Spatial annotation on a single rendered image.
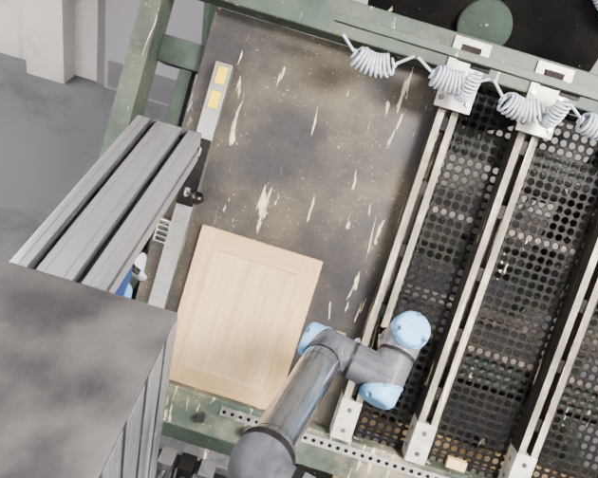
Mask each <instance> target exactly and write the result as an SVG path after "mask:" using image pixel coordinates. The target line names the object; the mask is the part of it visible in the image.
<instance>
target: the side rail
mask: <svg viewBox="0 0 598 478"><path fill-rule="evenodd" d="M174 1H175V0H140V5H139V9H138V13H137V16H136V20H135V24H134V27H133V31H132V34H131V38H130V42H129V46H128V49H127V53H126V56H125V60H124V64H123V68H122V72H121V77H120V81H119V85H118V89H117V92H116V96H115V99H114V103H113V107H112V110H111V114H110V118H109V122H108V125H107V129H106V132H105V136H104V140H103V147H102V149H101V153H100V157H99V159H100V158H101V157H102V155H103V154H104V153H105V152H106V151H107V150H108V149H109V147H110V146H111V145H112V144H113V143H114V142H115V141H116V139H117V138H118V137H119V136H120V135H121V134H122V132H123V131H124V130H125V129H126V128H127V127H128V126H129V124H130V123H131V122H132V121H133V120H134V119H135V118H136V117H137V115H143V114H144V111H145V107H146V103H147V100H148V97H149V93H150V89H151V86H152V82H153V79H154V75H155V72H156V68H157V64H158V60H157V57H158V54H159V48H160V44H161V40H162V37H163V34H165V33H166V29H167V26H168V23H169V19H170V15H171V12H172V8H173V5H174Z"/></svg>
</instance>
